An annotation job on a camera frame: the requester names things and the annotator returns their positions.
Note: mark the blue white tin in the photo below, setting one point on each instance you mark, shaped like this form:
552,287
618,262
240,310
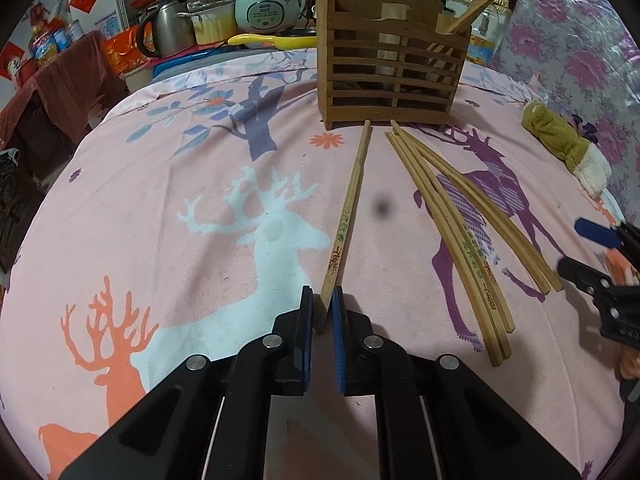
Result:
60,40
74,31

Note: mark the stainless steel kettle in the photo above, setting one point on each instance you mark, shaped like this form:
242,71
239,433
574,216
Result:
170,30

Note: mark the olive green fleece mitten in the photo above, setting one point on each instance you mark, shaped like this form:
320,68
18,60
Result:
555,132

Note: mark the white green rice cooker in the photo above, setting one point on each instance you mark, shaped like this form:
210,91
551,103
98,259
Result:
267,7

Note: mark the bundle of wooden chopsticks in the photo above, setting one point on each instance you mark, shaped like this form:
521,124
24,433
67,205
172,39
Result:
460,240

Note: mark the yellow plastic ladle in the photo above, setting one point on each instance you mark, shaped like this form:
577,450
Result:
265,41

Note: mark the red gift box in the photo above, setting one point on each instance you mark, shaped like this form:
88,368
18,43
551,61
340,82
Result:
125,52

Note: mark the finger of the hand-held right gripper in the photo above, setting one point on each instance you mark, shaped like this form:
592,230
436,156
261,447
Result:
580,272
595,231

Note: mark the blue plastic tray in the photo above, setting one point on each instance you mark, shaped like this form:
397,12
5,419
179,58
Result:
190,60

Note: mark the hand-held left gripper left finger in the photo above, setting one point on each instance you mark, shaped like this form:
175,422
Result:
306,345

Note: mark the red-brown cloth-covered table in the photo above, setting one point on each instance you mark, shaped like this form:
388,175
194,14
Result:
55,90

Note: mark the blue label oil bottle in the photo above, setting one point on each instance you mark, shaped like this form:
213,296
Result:
42,45

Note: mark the wooden chopstick holder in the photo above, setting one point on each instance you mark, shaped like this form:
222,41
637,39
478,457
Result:
360,85

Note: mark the floral plastic wall sheet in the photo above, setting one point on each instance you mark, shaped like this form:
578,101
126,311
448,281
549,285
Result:
575,50

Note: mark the pile of dark clothes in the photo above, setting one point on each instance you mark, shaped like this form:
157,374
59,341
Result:
7,159

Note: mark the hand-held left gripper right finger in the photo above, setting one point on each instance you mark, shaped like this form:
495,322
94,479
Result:
339,345

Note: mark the white bucket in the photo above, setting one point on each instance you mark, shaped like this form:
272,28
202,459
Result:
136,79

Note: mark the clear plastic oil bottle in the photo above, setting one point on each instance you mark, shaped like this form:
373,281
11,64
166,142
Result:
487,42

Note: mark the cream cooking pot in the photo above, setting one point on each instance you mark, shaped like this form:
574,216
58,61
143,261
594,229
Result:
215,22

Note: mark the printed bamboo chopstick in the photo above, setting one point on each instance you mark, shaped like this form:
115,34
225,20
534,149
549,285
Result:
345,225
487,0

